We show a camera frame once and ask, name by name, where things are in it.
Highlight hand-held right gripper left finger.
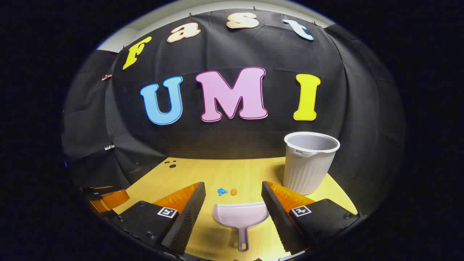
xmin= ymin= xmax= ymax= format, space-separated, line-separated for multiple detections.
xmin=109 ymin=181 xmax=206 ymax=256

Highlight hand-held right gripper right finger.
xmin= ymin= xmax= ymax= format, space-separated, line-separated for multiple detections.
xmin=261 ymin=181 xmax=361 ymax=254

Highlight lavender plastic dustpan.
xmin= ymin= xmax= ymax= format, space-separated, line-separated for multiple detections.
xmin=213 ymin=202 xmax=270 ymax=252

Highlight white ribbed garbage bin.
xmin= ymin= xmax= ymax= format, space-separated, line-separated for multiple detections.
xmin=282 ymin=132 xmax=340 ymax=195

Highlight wooden desktop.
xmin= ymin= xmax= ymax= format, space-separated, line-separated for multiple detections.
xmin=112 ymin=157 xmax=359 ymax=261

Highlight black backdrop cloth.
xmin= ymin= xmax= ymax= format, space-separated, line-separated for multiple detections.
xmin=62 ymin=9 xmax=405 ymax=218

